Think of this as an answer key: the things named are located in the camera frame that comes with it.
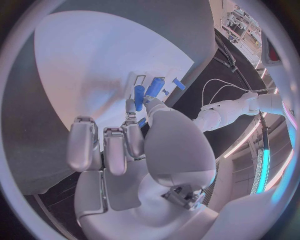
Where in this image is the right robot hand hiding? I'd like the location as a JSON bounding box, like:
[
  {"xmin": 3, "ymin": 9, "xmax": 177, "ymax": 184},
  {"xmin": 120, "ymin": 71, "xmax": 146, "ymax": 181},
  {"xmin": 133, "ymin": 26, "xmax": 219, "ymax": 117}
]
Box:
[{"xmin": 65, "ymin": 95, "xmax": 220, "ymax": 240}]

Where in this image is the blue long cylinder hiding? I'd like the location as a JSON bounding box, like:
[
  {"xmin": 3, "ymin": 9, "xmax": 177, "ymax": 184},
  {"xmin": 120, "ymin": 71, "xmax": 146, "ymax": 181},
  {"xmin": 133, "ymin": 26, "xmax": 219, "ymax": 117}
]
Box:
[{"xmin": 133, "ymin": 84, "xmax": 145, "ymax": 113}]

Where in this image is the white task board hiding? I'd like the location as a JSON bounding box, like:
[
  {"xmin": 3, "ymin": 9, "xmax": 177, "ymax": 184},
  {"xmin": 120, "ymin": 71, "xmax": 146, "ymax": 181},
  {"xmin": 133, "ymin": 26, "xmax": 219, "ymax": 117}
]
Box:
[{"xmin": 0, "ymin": 0, "xmax": 220, "ymax": 196}]

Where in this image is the blue plug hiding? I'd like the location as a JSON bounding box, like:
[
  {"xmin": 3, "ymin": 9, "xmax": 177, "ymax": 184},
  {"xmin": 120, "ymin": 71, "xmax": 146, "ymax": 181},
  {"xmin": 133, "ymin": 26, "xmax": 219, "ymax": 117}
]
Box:
[{"xmin": 172, "ymin": 78, "xmax": 187, "ymax": 91}]

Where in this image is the blue thick cylinder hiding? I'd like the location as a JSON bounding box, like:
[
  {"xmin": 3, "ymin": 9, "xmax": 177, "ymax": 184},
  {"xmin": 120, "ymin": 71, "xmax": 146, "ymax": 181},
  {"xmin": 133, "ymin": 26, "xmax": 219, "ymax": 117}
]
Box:
[{"xmin": 143, "ymin": 77, "xmax": 166, "ymax": 104}]

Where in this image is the glowing light bar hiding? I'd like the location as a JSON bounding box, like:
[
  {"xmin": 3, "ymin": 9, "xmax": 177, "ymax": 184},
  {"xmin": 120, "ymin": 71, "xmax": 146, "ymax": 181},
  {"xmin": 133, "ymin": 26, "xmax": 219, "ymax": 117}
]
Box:
[{"xmin": 250, "ymin": 147, "xmax": 272, "ymax": 195}]

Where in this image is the workshop rack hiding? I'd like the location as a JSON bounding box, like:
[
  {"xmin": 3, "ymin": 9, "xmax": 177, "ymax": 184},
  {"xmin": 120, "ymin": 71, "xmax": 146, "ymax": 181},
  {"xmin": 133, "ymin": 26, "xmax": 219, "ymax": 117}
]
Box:
[{"xmin": 220, "ymin": 5, "xmax": 263, "ymax": 61}]

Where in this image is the white cable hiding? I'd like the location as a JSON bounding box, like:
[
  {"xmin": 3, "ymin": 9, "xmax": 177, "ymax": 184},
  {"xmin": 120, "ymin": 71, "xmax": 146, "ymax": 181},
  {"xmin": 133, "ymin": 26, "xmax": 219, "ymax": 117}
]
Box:
[
  {"xmin": 208, "ymin": 84, "xmax": 270, "ymax": 105},
  {"xmin": 201, "ymin": 78, "xmax": 270, "ymax": 108}
]

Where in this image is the black cable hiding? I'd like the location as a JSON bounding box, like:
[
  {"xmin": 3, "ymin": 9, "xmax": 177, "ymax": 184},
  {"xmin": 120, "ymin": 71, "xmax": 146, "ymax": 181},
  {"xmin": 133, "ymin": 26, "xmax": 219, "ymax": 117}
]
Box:
[{"xmin": 212, "ymin": 33, "xmax": 253, "ymax": 92}]

